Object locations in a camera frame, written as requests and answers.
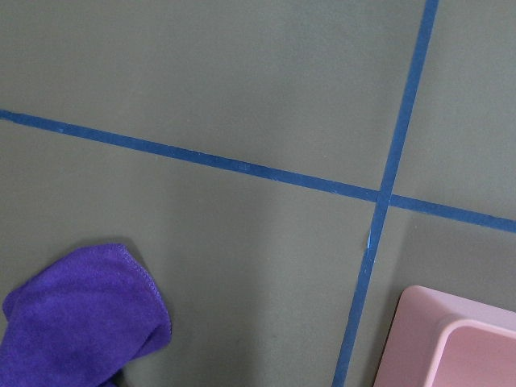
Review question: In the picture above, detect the purple cloth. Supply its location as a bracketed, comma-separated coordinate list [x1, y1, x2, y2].
[1, 243, 172, 386]

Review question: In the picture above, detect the pink plastic bin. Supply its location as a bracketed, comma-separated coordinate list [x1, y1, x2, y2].
[374, 285, 515, 387]

